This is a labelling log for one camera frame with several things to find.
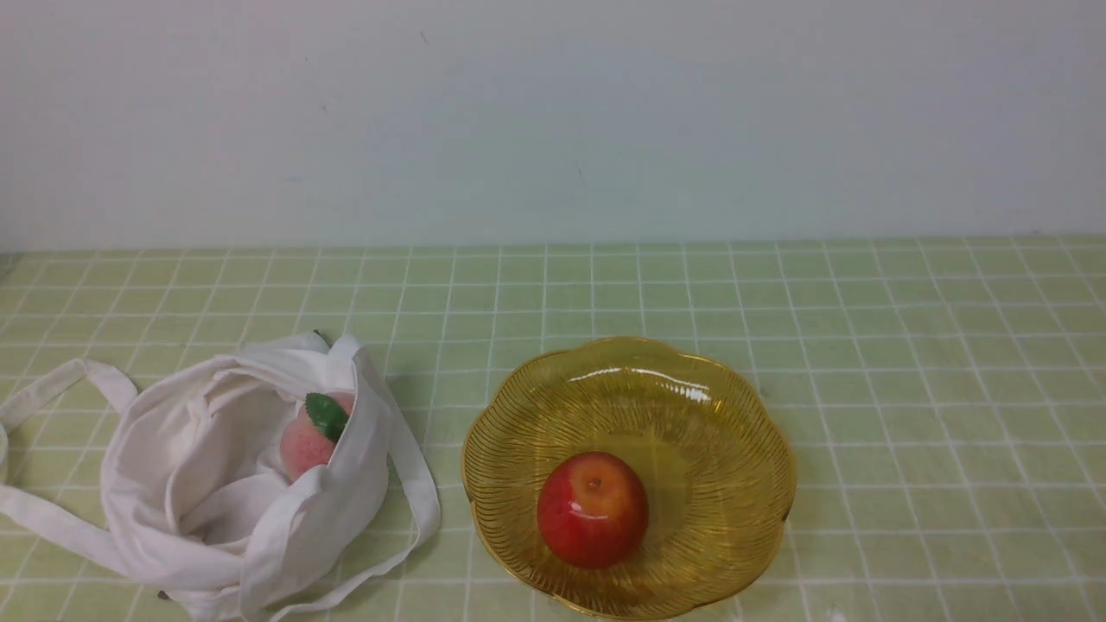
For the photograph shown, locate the white cloth bag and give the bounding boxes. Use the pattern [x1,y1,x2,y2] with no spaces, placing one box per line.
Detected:
[3,332,442,621]

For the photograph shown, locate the green checkered tablecloth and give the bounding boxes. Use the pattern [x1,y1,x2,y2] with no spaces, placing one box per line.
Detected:
[1,237,1105,621]

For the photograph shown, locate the amber glass fruit bowl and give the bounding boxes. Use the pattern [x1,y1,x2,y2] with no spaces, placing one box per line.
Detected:
[460,336,797,621]

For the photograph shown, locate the red apple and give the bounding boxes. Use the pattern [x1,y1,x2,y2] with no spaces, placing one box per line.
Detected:
[536,450,649,569]

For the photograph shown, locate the pink peach with green leaf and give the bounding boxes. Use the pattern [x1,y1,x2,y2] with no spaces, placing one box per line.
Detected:
[279,392,355,483]

